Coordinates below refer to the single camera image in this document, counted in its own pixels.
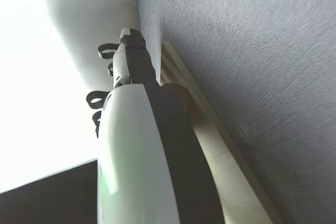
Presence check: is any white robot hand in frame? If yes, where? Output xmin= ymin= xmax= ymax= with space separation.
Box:
xmin=85 ymin=27 xmax=224 ymax=224

